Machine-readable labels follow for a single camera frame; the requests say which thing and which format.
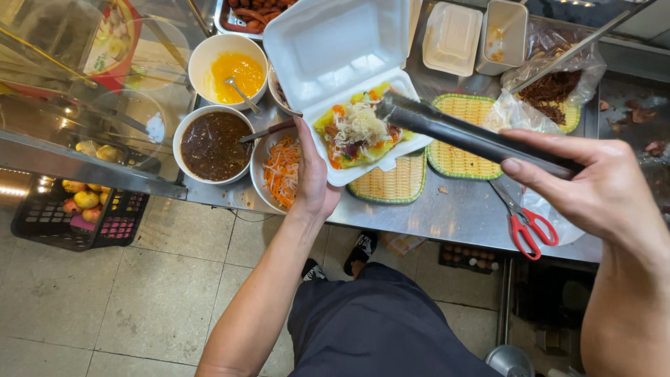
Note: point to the person's left hand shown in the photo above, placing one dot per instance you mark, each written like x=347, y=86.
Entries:
x=313, y=188

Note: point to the person's right hand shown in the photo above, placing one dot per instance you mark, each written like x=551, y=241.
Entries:
x=607, y=199

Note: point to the white foam clamshell box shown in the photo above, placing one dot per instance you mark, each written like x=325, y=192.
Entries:
x=335, y=47

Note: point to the black tongs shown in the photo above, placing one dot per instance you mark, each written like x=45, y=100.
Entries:
x=450, y=133

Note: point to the pickled carrot shreds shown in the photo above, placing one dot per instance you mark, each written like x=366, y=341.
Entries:
x=282, y=173

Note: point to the white bowl of carrot shreds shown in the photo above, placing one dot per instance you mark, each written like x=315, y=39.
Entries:
x=257, y=175

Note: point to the sticky rice with toppings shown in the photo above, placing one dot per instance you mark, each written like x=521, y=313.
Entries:
x=356, y=136

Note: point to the black white sandal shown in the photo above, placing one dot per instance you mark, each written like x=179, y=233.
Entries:
x=362, y=250
x=314, y=271

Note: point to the meat scraps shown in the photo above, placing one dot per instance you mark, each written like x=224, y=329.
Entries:
x=641, y=115

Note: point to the small white bowl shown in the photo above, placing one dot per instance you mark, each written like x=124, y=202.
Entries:
x=275, y=91

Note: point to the paper packet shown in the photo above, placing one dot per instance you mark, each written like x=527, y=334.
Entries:
x=404, y=243

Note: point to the white bowl of brown sauce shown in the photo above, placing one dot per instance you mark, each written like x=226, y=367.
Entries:
x=214, y=146

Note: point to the metal spoon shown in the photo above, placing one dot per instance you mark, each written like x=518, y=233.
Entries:
x=242, y=95

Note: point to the plastic bag of shredded meat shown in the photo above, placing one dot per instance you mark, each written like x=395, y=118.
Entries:
x=555, y=89

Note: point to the clear empty plastic bag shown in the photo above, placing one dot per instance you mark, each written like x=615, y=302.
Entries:
x=515, y=115

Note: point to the tray of eggs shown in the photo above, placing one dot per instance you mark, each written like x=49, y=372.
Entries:
x=468, y=257

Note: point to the person's dark shorts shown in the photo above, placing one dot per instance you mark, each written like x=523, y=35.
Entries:
x=382, y=324

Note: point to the metal bar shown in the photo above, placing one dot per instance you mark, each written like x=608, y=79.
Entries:
x=581, y=47

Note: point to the white bowl of yellow sauce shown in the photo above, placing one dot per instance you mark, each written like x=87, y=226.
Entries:
x=201, y=63

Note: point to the metal tray of sausages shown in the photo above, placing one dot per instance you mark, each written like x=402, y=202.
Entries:
x=251, y=13

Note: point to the metal pot lid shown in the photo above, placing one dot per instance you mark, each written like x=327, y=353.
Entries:
x=507, y=362

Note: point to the white rectangular container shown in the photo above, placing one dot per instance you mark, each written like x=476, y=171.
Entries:
x=502, y=36

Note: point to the closed white foam box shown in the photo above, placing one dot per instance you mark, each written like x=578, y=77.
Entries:
x=453, y=36

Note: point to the red food poster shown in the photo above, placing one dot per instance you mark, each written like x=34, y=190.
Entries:
x=112, y=47

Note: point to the glass display case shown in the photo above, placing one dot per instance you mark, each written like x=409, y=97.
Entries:
x=63, y=115

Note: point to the black plastic crate of fruit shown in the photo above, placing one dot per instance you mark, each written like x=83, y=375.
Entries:
x=47, y=214

